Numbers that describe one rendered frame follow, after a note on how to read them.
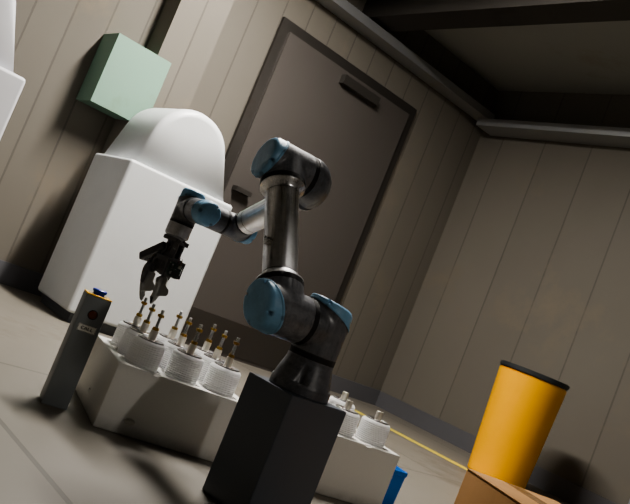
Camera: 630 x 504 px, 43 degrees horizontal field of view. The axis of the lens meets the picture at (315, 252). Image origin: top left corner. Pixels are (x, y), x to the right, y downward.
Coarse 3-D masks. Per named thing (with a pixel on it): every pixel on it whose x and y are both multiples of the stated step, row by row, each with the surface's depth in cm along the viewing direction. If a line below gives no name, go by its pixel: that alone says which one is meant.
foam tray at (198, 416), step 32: (96, 352) 238; (96, 384) 223; (128, 384) 212; (160, 384) 215; (96, 416) 209; (128, 416) 212; (160, 416) 216; (192, 416) 219; (224, 416) 223; (192, 448) 220
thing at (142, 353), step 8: (136, 336) 219; (136, 344) 217; (144, 344) 216; (152, 344) 217; (128, 352) 218; (136, 352) 216; (144, 352) 216; (152, 352) 217; (160, 352) 218; (128, 360) 217; (136, 360) 216; (144, 360) 216; (152, 360) 217; (160, 360) 220; (144, 368) 216; (152, 368) 218
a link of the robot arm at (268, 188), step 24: (264, 144) 207; (288, 144) 204; (264, 168) 200; (288, 168) 200; (312, 168) 206; (264, 192) 203; (288, 192) 199; (264, 216) 199; (288, 216) 195; (264, 240) 194; (288, 240) 191; (264, 264) 190; (288, 264) 188; (264, 288) 181; (288, 288) 183; (264, 312) 179; (288, 312) 180; (312, 312) 185; (288, 336) 184
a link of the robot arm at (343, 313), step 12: (324, 300) 189; (324, 312) 187; (336, 312) 188; (348, 312) 190; (324, 324) 186; (336, 324) 188; (348, 324) 191; (312, 336) 186; (324, 336) 187; (336, 336) 189; (300, 348) 188; (312, 348) 187; (324, 348) 188; (336, 348) 189; (336, 360) 192
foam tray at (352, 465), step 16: (336, 448) 238; (352, 448) 240; (368, 448) 242; (384, 448) 252; (336, 464) 238; (352, 464) 241; (368, 464) 243; (384, 464) 245; (320, 480) 236; (336, 480) 239; (352, 480) 241; (368, 480) 244; (384, 480) 246; (336, 496) 239; (352, 496) 242; (368, 496) 244; (384, 496) 247
